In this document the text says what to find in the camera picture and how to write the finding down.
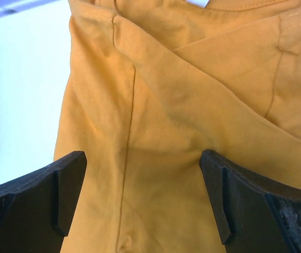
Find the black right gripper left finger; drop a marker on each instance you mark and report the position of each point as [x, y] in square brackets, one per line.
[37, 209]

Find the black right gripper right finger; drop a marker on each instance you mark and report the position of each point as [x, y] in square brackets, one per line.
[253, 213]

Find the yellow t shirt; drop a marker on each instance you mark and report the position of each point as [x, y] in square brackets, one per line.
[152, 85]

